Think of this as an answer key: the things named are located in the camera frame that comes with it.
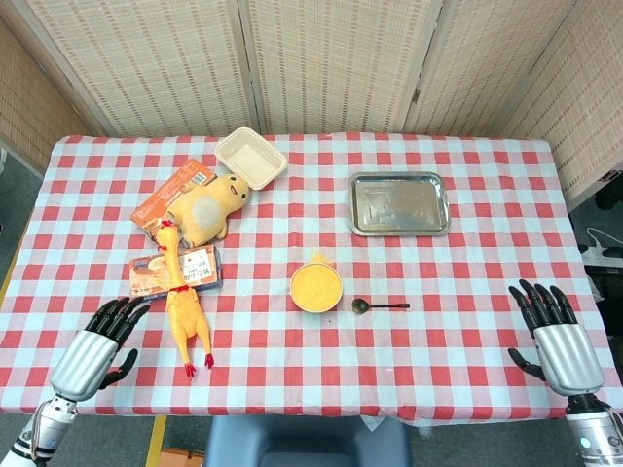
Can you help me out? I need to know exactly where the white power strip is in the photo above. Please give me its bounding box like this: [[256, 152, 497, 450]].
[[581, 245, 623, 269]]

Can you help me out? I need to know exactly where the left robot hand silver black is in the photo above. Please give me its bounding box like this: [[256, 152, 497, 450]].
[[50, 296, 151, 403]]

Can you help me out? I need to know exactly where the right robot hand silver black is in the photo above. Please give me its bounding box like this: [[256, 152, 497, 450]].
[[507, 279, 606, 398]]

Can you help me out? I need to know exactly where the blue robot base seat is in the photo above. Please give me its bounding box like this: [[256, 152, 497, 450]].
[[203, 415, 413, 467]]

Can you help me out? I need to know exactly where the rectangular metal tray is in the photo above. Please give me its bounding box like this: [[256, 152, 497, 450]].
[[348, 170, 453, 238]]

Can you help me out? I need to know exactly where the beige takeaway food container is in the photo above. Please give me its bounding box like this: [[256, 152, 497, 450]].
[[214, 126, 289, 192]]

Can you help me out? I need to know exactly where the flat orange cardboard box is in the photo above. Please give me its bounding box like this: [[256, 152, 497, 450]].
[[130, 158, 218, 231]]

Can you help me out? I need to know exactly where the small dark metal spoon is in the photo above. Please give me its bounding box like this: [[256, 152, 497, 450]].
[[350, 298, 411, 315]]

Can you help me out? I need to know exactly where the yellow rubber chicken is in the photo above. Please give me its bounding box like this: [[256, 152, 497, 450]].
[[154, 219, 216, 378]]

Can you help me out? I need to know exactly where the woven folding screen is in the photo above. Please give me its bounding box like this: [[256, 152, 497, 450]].
[[0, 0, 623, 210]]

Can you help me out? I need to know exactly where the orange box on floor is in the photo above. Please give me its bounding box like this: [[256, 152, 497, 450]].
[[159, 447, 206, 467]]

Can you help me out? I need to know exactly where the red white checkered tablecloth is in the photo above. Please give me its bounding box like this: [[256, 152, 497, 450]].
[[0, 131, 623, 424]]

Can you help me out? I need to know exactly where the white power cable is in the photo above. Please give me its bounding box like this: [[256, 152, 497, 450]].
[[585, 226, 610, 253]]

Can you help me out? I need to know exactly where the yellow plush toy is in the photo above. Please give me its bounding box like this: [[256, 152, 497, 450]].
[[166, 173, 252, 248]]

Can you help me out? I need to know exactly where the blue orange food box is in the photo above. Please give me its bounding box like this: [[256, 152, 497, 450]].
[[128, 244, 226, 300]]

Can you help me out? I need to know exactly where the yellow bowl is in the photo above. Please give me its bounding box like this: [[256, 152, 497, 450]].
[[290, 251, 344, 313]]

